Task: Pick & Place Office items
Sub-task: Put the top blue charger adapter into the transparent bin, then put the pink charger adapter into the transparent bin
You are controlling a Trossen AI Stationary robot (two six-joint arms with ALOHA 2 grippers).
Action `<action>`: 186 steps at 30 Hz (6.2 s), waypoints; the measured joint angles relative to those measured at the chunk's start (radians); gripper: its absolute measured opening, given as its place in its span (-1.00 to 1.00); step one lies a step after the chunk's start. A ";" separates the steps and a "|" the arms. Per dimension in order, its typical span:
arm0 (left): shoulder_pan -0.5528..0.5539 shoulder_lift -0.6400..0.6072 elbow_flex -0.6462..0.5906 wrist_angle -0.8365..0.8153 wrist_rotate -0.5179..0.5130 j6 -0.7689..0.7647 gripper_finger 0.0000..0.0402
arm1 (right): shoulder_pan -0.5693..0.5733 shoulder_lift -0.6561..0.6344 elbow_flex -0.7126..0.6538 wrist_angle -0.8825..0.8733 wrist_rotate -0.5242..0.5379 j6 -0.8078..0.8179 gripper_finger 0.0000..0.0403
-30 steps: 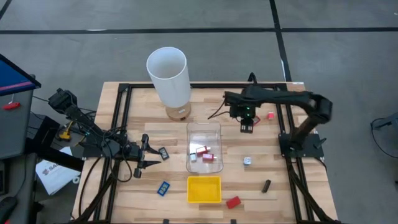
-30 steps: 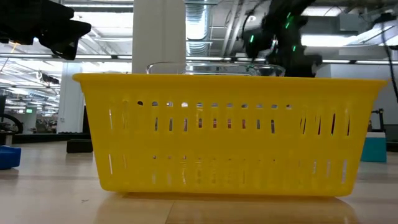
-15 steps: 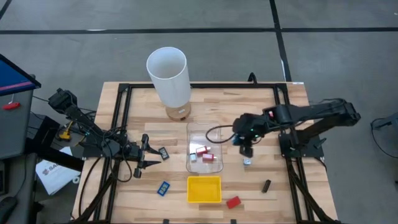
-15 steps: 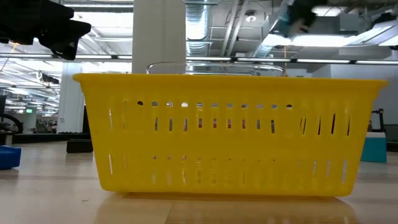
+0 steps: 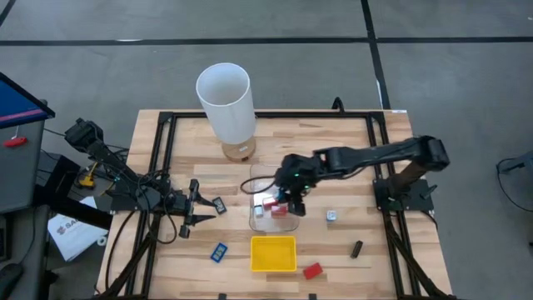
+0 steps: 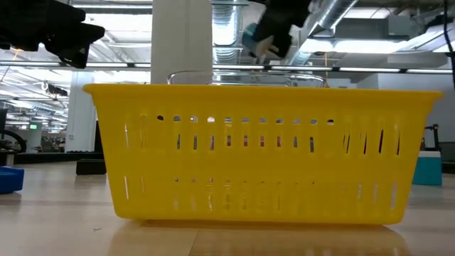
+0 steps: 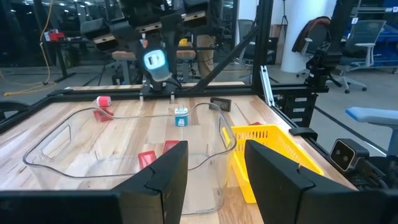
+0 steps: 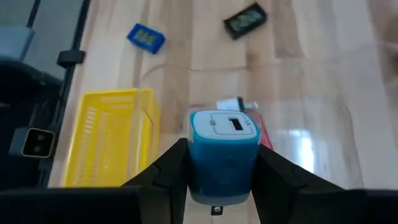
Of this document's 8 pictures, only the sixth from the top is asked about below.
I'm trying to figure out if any black rectangular block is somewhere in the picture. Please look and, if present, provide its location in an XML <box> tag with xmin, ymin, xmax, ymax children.
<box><xmin>75</xmin><ymin>159</ymin><xmax>107</xmax><ymax>176</ymax></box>

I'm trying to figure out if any clear plastic bin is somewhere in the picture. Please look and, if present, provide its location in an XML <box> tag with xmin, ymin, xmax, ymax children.
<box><xmin>166</xmin><ymin>70</ymin><xmax>327</xmax><ymax>88</ymax></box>

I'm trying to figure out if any black background robot stand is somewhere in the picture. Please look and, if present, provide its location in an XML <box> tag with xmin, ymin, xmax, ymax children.
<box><xmin>422</xmin><ymin>124</ymin><xmax>441</xmax><ymax>152</ymax></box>

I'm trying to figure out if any teal box with white lid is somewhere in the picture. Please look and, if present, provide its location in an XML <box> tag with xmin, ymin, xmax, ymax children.
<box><xmin>412</xmin><ymin>150</ymin><xmax>443</xmax><ymax>186</ymax></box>

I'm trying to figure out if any silver slanted ventilation duct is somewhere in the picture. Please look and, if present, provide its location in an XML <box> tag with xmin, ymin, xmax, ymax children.
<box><xmin>287</xmin><ymin>0</ymin><xmax>359</xmax><ymax>67</ymax></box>

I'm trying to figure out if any long ceiling light rail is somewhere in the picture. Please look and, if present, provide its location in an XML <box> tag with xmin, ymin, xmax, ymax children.
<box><xmin>0</xmin><ymin>60</ymin><xmax>153</xmax><ymax>69</ymax></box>
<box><xmin>212</xmin><ymin>64</ymin><xmax>455</xmax><ymax>75</ymax></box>

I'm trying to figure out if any wide white column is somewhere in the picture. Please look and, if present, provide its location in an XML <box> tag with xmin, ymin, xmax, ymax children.
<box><xmin>150</xmin><ymin>0</ymin><xmax>213</xmax><ymax>85</ymax></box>

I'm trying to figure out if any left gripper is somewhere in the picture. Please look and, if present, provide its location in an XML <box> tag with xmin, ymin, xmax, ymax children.
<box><xmin>0</xmin><ymin>0</ymin><xmax>107</xmax><ymax>70</ymax></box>

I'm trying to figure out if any yellow slotted plastic basket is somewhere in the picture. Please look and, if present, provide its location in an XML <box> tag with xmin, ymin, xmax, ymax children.
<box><xmin>82</xmin><ymin>83</ymin><xmax>444</xmax><ymax>225</ymax></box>

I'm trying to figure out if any long black arm cable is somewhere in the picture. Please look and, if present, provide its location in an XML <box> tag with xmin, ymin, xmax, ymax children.
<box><xmin>441</xmin><ymin>0</ymin><xmax>455</xmax><ymax>90</ymax></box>

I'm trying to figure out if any narrow white column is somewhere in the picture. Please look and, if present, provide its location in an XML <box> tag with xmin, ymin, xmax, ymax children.
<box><xmin>65</xmin><ymin>70</ymin><xmax>97</xmax><ymax>154</ymax></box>

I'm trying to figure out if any silver ribbed ventilation duct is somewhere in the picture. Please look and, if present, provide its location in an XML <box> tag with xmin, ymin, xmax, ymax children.
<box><xmin>212</xmin><ymin>0</ymin><xmax>243</xmax><ymax>65</ymax></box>

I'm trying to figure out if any teal and white tape dispenser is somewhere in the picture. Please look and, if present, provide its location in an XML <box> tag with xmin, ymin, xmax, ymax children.
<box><xmin>242</xmin><ymin>22</ymin><xmax>281</xmax><ymax>60</ymax></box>

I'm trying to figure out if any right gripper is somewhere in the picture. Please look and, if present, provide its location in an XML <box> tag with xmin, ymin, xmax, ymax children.
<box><xmin>251</xmin><ymin>0</ymin><xmax>314</xmax><ymax>60</ymax></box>

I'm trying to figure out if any black background machine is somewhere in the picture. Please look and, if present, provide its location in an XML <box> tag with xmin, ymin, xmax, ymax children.
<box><xmin>0</xmin><ymin>108</ymin><xmax>28</xmax><ymax>167</ymax></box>

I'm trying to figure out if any blue plastic tray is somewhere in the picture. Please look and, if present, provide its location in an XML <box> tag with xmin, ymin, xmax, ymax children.
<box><xmin>0</xmin><ymin>166</ymin><xmax>25</xmax><ymax>195</ymax></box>

